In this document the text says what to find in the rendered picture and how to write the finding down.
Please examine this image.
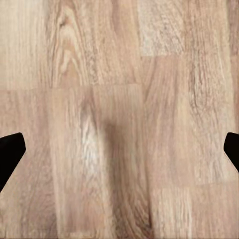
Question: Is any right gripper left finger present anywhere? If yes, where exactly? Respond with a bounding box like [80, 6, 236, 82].
[0, 132, 26, 192]

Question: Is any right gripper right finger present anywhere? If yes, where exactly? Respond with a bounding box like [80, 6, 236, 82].
[224, 132, 239, 172]

